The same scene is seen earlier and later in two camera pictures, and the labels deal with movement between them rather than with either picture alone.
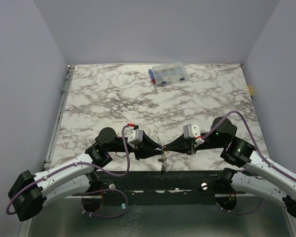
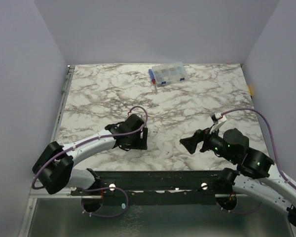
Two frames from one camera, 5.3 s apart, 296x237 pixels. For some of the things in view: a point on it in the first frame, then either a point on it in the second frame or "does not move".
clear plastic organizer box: [168, 73] does not move
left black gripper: [145, 148] → [141, 143]
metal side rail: [48, 161] does not move
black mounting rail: [166, 187] does not move
